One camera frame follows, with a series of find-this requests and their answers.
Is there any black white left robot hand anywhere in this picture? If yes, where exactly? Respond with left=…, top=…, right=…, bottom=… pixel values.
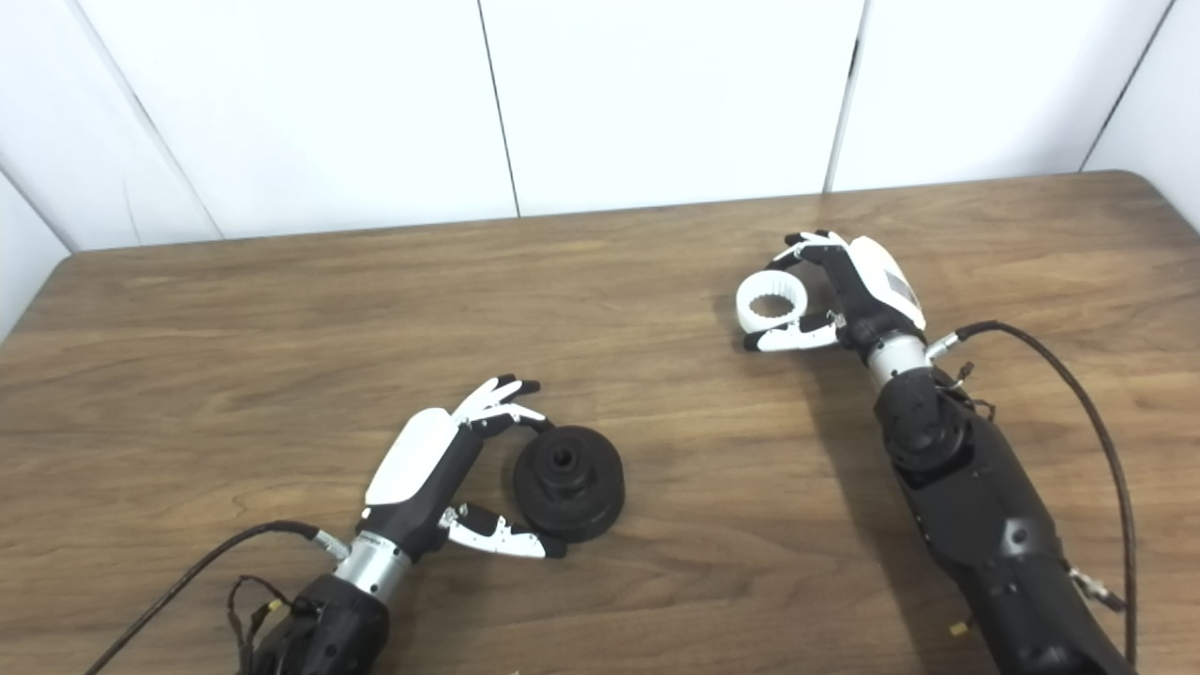
left=359, top=374, right=568, bottom=563

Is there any thin left arm wire bundle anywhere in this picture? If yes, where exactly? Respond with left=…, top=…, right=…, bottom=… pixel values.
left=228, top=575, right=310, bottom=671

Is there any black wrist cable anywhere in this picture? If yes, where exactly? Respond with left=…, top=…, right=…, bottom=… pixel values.
left=84, top=521, right=350, bottom=675
left=926, top=321, right=1140, bottom=667

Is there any thin arm wire bundle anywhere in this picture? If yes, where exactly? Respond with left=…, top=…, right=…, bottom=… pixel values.
left=942, top=361, right=997, bottom=420
left=228, top=575, right=310, bottom=671

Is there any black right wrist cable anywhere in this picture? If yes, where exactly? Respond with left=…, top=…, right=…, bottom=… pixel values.
left=926, top=321, right=1140, bottom=667

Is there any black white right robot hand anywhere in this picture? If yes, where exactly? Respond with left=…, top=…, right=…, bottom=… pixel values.
left=743, top=230, right=927, bottom=362

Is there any white plastic ring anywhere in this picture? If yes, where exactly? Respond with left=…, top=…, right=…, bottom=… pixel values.
left=736, top=269, right=809, bottom=336

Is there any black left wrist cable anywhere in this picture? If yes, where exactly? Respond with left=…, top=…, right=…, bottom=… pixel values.
left=84, top=521, right=350, bottom=675

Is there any round black stepped part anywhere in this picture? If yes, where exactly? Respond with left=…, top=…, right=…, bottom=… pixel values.
left=512, top=425, right=626, bottom=544

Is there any thin right arm wire bundle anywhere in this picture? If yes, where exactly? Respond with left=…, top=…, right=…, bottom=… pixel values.
left=942, top=361, right=997, bottom=420

